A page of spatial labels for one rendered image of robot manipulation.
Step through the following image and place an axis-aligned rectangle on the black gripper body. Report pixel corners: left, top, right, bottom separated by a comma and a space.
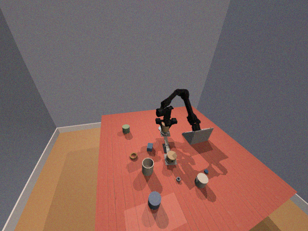
155, 115, 178, 124

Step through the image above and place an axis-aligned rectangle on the light blue cube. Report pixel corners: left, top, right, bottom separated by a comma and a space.
147, 143, 153, 152

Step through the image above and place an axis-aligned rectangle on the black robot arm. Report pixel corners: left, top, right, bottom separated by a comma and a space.
156, 89, 201, 131

